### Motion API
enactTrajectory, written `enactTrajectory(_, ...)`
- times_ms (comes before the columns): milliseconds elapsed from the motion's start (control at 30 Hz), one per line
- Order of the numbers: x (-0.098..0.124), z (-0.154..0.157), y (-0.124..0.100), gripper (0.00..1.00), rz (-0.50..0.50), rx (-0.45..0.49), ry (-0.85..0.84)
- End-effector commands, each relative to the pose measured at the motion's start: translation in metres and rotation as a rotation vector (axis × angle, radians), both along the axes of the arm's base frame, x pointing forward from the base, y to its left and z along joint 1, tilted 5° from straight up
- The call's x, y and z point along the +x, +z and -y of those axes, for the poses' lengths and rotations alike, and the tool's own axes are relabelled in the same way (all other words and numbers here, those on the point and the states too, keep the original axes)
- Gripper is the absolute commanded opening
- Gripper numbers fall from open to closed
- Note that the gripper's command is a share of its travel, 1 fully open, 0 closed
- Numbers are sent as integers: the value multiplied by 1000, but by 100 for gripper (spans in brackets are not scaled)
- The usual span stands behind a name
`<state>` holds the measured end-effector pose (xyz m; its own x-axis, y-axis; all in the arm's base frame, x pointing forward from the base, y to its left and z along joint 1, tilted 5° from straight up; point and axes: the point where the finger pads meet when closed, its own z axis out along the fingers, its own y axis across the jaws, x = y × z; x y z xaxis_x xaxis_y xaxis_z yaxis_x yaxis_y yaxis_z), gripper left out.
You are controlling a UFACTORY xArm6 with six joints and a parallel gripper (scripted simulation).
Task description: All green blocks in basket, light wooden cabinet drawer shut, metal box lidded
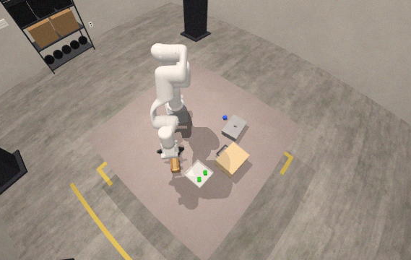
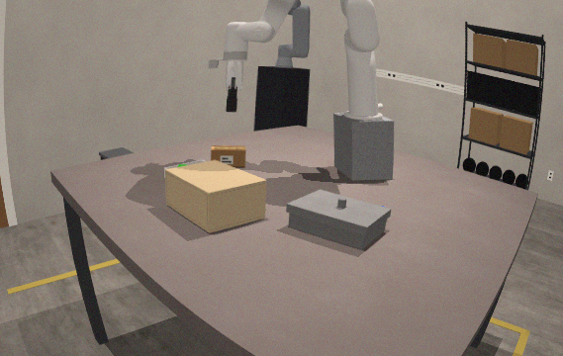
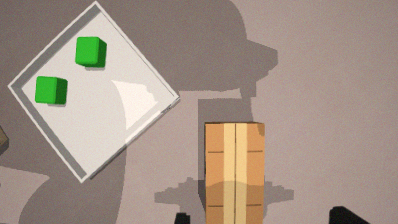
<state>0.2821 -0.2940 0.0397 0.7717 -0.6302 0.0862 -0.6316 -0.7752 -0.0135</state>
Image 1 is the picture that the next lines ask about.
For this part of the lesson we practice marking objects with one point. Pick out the brown cardboard box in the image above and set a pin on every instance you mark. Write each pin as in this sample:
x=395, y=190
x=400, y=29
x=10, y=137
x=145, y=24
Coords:
x=174, y=165

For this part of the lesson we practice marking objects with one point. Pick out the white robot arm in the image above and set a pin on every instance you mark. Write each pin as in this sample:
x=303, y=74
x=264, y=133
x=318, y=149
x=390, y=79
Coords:
x=168, y=76

